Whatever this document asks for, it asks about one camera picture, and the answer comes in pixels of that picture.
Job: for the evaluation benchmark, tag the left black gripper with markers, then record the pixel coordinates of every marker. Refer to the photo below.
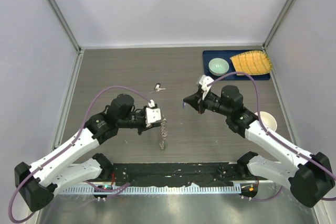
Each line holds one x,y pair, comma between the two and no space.
152,125

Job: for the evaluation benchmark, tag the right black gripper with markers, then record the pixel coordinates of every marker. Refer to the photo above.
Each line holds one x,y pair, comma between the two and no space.
196,100

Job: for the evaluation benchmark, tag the metal disc with keyrings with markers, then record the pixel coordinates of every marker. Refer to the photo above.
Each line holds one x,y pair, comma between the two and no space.
163,130

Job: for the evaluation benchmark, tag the key with green tag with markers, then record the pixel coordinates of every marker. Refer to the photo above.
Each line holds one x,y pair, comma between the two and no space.
162,146

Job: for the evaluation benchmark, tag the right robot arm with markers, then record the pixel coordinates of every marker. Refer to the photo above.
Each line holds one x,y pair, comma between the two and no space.
307,176

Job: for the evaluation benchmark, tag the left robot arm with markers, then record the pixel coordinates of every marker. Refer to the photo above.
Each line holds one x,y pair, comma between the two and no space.
39,182

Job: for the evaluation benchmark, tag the key with black tag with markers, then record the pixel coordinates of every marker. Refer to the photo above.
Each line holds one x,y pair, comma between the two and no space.
158,87

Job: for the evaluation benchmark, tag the pale green bowl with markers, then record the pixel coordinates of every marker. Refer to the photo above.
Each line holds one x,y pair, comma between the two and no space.
218,66

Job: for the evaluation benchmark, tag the blue tray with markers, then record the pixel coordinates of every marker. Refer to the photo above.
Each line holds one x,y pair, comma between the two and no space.
208,55

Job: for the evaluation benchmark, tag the yellow woven cloth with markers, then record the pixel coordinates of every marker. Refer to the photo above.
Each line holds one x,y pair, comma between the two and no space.
254,63

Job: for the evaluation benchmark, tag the cream bowl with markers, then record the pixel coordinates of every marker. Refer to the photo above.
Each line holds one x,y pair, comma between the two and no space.
268,121

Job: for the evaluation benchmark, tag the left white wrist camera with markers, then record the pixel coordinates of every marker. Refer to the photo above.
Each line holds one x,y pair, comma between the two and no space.
152,113

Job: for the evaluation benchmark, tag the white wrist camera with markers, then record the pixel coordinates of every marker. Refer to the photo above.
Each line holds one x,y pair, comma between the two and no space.
204,85
152,113

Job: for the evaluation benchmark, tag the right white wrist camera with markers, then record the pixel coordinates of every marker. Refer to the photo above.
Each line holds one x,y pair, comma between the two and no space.
204,85

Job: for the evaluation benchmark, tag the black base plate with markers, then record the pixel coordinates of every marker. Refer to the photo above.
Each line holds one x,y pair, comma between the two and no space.
177,174

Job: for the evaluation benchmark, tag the white cable duct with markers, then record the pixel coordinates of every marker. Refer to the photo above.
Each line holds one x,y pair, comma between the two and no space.
192,189

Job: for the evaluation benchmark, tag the right aluminium frame rail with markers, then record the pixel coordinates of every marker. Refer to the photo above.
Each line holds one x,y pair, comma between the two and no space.
285,10

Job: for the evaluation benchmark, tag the aluminium frame rail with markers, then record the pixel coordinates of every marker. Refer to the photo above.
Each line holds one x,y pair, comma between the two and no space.
285,10
74,74
73,166

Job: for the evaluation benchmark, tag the front aluminium frame rail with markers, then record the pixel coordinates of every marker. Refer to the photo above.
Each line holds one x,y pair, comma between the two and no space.
73,166

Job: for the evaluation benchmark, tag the left aluminium frame rail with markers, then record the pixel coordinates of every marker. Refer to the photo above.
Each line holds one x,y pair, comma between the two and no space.
74,74

